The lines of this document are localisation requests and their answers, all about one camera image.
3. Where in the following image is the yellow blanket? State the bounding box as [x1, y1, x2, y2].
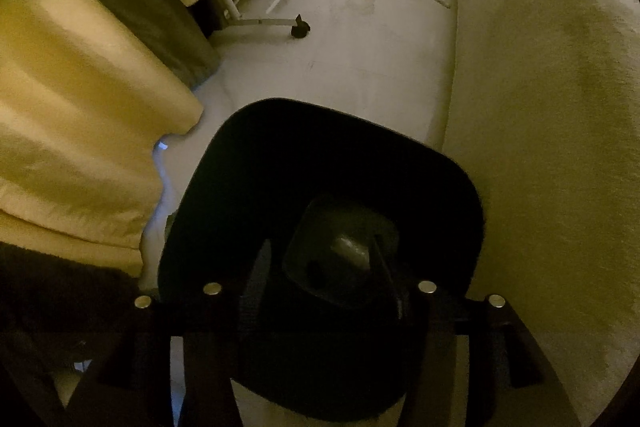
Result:
[0, 0, 204, 278]

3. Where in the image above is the black felt bin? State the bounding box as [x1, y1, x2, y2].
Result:
[157, 98, 487, 423]

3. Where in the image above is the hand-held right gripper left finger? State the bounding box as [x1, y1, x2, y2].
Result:
[65, 282, 244, 427]

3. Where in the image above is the white rack base with caster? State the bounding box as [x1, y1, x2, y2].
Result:
[212, 0, 311, 39]

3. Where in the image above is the cream sofa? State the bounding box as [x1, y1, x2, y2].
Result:
[440, 0, 640, 427]

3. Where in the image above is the white cable with blue light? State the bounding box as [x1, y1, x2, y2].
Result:
[152, 138, 173, 188]

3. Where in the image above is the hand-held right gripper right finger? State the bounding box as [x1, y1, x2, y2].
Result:
[399, 280, 581, 427]

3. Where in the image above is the dark fuzzy cloth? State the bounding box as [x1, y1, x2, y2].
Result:
[0, 241, 162, 427]

